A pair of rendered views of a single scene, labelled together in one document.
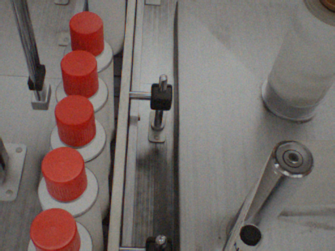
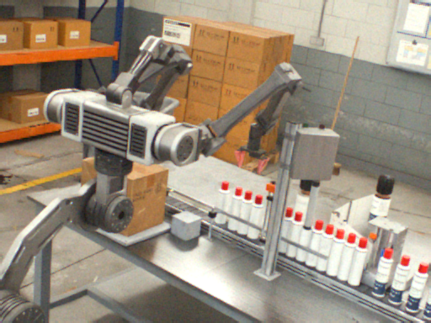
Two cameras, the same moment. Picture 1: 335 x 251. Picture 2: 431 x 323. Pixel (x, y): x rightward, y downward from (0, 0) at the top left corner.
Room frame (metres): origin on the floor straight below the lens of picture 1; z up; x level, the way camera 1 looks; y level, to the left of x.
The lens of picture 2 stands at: (-1.19, 2.11, 2.07)
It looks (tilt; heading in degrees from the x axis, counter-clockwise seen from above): 20 degrees down; 309
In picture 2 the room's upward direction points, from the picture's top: 10 degrees clockwise
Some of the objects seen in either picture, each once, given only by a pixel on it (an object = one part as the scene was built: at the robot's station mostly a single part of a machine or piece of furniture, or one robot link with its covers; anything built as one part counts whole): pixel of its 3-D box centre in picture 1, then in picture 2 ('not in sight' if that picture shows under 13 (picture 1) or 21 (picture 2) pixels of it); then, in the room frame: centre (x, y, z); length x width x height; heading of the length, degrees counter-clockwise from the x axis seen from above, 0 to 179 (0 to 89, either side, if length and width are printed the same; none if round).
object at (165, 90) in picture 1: (160, 102); not in sight; (0.38, 0.01, 0.89); 0.03 x 0.03 x 0.12; 7
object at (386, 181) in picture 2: not in sight; (380, 202); (0.22, -0.52, 1.04); 0.09 x 0.09 x 0.29
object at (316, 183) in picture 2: not in sight; (311, 205); (0.15, 0.17, 1.18); 0.04 x 0.04 x 0.21
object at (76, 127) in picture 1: (82, 167); (305, 238); (0.21, 0.08, 0.98); 0.05 x 0.05 x 0.20
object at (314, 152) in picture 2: not in sight; (311, 153); (0.21, 0.16, 1.38); 0.17 x 0.10 x 0.19; 62
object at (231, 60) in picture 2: not in sight; (221, 92); (3.35, -2.46, 0.70); 1.20 x 0.82 x 1.39; 20
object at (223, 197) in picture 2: not in sight; (222, 202); (0.67, 0.13, 0.98); 0.05 x 0.05 x 0.20
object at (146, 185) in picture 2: not in sight; (124, 192); (0.96, 0.48, 0.99); 0.30 x 0.24 x 0.27; 11
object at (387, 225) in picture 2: not in sight; (388, 225); (-0.09, -0.06, 1.14); 0.14 x 0.11 x 0.01; 7
